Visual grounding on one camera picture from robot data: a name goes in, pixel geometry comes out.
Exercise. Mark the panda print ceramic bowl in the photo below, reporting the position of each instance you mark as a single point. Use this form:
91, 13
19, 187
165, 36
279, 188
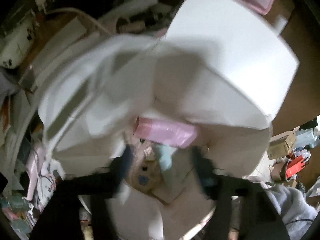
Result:
15, 46

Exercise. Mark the pink tube to you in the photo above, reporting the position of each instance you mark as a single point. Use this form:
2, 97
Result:
165, 132

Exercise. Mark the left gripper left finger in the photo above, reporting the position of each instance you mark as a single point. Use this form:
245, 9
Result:
60, 219

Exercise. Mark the pink plush bear toy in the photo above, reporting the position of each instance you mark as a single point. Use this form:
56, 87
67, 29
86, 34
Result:
145, 172

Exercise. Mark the pale green box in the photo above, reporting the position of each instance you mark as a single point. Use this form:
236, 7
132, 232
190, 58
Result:
164, 155

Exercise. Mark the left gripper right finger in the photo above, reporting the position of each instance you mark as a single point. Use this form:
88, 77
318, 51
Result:
239, 204

